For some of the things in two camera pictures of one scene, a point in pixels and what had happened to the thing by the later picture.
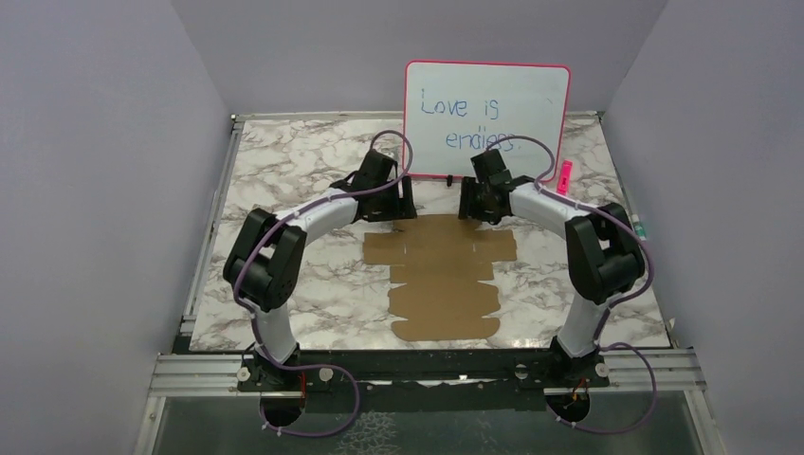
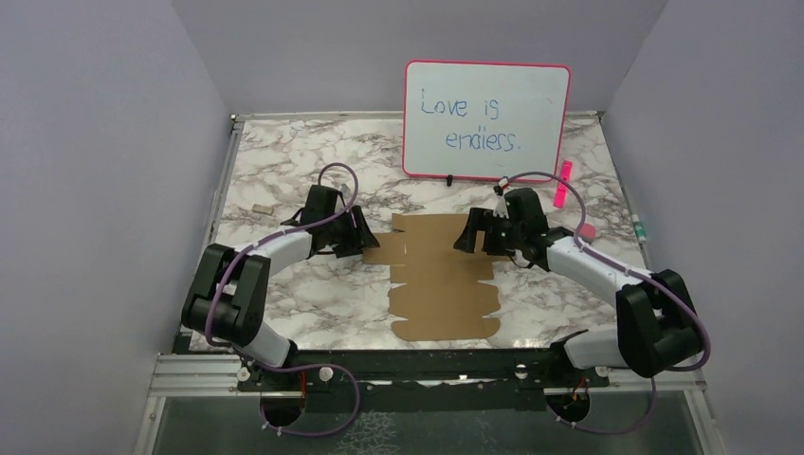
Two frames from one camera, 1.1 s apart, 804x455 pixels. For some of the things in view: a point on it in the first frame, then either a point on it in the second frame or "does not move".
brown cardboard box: [441, 261] does not move
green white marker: [638, 226] does not move
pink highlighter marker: [564, 178] does not move
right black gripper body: [482, 206] -> [504, 237]
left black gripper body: [388, 205] -> [338, 234]
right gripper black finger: [466, 201] -> [479, 220]
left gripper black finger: [408, 207] -> [360, 236]
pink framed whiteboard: [453, 110] does not move
